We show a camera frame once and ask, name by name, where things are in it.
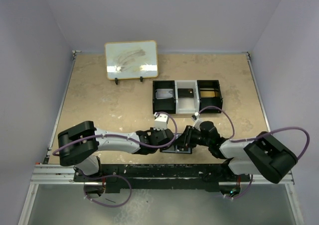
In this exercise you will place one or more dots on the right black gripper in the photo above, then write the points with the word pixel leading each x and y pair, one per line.
pixel 185 139

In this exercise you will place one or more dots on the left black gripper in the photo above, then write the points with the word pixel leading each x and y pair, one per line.
pixel 153 131

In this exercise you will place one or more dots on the black leather card holder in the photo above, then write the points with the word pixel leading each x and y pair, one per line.
pixel 174 149

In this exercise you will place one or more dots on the black white card sorting tray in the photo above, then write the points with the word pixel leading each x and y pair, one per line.
pixel 178 105

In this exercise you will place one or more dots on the white board with yellow rim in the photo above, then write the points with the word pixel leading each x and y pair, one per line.
pixel 131 60

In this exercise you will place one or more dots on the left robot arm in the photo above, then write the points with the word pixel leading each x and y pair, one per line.
pixel 77 144

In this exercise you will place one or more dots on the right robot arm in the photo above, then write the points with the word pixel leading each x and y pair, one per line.
pixel 264 156

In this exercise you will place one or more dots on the gold cards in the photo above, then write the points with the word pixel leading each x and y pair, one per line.
pixel 209 93

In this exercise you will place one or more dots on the silver VIP cards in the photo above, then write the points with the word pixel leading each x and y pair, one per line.
pixel 164 94

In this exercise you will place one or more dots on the black VIP cards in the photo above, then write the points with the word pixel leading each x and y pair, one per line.
pixel 185 92

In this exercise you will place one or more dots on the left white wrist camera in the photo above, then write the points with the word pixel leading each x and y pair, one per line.
pixel 161 121

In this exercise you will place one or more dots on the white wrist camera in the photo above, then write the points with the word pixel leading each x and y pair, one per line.
pixel 161 121
pixel 196 120

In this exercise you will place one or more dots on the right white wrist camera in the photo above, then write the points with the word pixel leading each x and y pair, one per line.
pixel 196 120

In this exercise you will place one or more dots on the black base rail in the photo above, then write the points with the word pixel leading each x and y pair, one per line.
pixel 208 177

